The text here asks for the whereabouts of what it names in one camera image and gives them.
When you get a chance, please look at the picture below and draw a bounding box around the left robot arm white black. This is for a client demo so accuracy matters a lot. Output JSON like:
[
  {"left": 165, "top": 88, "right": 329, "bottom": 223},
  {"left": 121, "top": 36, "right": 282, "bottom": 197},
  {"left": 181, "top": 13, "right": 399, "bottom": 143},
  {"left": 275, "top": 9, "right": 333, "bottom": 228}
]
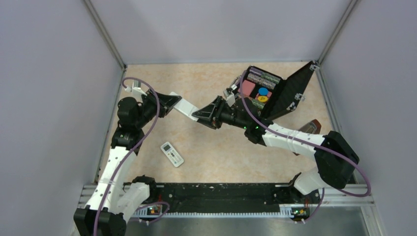
[{"left": 73, "top": 90, "right": 182, "bottom": 236}]

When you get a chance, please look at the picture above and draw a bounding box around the pink card deck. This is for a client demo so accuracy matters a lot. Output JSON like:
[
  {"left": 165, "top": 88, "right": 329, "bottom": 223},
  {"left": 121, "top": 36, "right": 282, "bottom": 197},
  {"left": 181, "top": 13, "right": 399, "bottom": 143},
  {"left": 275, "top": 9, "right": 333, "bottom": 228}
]
[{"left": 238, "top": 80, "right": 255, "bottom": 96}]

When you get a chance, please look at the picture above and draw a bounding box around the green chip stack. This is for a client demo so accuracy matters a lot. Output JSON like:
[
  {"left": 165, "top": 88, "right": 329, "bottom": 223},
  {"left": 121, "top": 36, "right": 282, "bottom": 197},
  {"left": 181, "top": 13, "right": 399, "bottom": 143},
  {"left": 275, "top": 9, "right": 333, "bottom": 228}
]
[{"left": 251, "top": 99, "right": 265, "bottom": 110}]

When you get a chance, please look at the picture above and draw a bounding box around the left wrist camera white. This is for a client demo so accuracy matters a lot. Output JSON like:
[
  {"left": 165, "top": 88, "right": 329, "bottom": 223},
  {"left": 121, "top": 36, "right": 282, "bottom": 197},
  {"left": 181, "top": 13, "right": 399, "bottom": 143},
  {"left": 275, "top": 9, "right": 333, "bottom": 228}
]
[{"left": 124, "top": 80, "right": 147, "bottom": 102}]

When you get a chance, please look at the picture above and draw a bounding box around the white remote control with screen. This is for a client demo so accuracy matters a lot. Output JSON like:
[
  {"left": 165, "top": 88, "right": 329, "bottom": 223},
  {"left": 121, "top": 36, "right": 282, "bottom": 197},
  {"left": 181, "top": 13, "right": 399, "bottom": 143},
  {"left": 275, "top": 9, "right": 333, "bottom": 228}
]
[{"left": 160, "top": 142, "right": 184, "bottom": 168}]

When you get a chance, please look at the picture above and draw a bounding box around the black poker chip case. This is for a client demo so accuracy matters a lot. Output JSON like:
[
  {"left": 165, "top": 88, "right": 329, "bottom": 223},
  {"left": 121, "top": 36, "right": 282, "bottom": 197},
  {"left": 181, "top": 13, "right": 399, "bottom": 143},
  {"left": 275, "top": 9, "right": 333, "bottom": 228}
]
[{"left": 232, "top": 60, "right": 318, "bottom": 120}]

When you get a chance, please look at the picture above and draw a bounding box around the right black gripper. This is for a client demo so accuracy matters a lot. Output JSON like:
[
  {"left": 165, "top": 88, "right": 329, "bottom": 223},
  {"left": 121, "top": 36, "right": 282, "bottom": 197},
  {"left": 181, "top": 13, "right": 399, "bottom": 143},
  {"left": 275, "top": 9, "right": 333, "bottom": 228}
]
[{"left": 193, "top": 96, "right": 248, "bottom": 130}]

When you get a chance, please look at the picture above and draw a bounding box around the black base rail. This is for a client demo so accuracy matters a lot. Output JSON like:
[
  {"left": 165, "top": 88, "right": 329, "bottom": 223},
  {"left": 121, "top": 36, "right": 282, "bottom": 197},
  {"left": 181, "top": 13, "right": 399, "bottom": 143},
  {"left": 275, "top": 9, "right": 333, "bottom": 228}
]
[{"left": 144, "top": 183, "right": 320, "bottom": 214}]

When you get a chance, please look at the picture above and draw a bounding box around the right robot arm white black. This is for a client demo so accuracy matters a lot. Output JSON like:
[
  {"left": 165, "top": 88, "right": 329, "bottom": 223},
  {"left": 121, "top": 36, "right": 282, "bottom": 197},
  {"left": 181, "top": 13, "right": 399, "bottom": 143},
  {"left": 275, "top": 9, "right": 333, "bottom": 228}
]
[{"left": 188, "top": 96, "right": 359, "bottom": 203}]

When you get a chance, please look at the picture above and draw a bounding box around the blue dealer chip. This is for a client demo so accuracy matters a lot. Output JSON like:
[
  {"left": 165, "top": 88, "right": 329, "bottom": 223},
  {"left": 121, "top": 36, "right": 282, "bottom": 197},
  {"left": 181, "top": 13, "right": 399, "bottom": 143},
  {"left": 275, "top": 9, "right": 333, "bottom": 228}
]
[{"left": 258, "top": 88, "right": 269, "bottom": 96}]

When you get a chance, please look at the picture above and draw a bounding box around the yellow dealer chip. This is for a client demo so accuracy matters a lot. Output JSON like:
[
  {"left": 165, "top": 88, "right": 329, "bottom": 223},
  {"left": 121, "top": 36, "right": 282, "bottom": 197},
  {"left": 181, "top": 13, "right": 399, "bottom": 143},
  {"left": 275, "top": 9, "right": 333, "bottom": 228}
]
[{"left": 257, "top": 96, "right": 268, "bottom": 103}]

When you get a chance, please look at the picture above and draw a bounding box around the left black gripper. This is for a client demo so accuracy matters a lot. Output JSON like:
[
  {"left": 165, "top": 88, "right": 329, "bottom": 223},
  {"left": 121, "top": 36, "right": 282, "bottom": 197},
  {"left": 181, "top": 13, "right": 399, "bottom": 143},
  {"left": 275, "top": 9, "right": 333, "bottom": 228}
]
[{"left": 135, "top": 88, "right": 182, "bottom": 128}]

